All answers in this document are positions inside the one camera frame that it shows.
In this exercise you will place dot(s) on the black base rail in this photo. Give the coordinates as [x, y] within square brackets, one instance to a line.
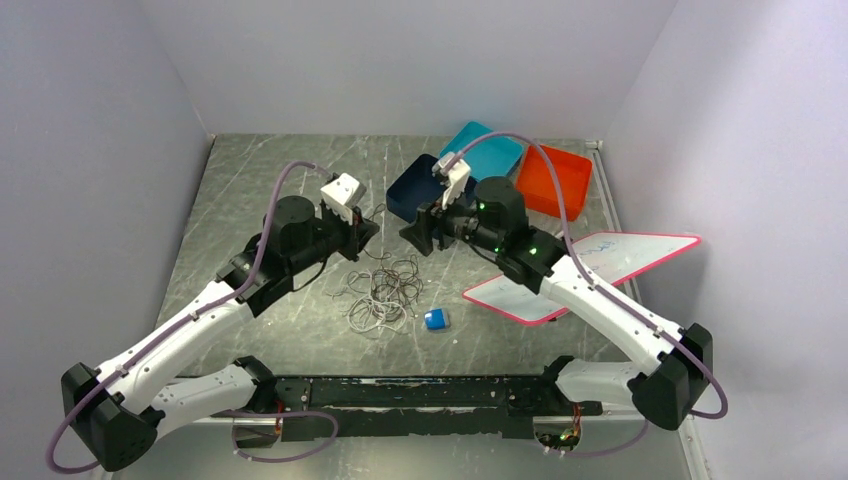
[507, 405]

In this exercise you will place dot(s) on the teal box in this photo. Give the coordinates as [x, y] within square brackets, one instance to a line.
[494, 157]

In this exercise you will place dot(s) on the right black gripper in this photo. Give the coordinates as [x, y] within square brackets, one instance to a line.
[419, 232]

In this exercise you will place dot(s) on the orange box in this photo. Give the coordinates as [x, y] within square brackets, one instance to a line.
[534, 181]

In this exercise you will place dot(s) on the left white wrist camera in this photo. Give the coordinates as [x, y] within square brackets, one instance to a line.
[342, 194]

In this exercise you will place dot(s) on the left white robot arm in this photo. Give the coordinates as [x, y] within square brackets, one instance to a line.
[121, 407]

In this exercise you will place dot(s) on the pink framed whiteboard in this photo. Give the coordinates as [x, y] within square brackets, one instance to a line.
[616, 256]

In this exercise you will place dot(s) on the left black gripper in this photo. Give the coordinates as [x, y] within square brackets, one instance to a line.
[356, 235]

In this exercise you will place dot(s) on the blue grey block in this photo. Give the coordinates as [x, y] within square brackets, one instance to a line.
[436, 319]

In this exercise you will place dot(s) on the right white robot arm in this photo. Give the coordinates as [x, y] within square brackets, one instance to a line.
[668, 366]

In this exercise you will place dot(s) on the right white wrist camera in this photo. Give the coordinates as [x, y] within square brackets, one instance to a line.
[453, 175]

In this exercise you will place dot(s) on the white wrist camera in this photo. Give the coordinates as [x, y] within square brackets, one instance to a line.
[342, 194]
[453, 175]

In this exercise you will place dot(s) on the navy blue box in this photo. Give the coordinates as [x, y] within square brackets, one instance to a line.
[415, 186]

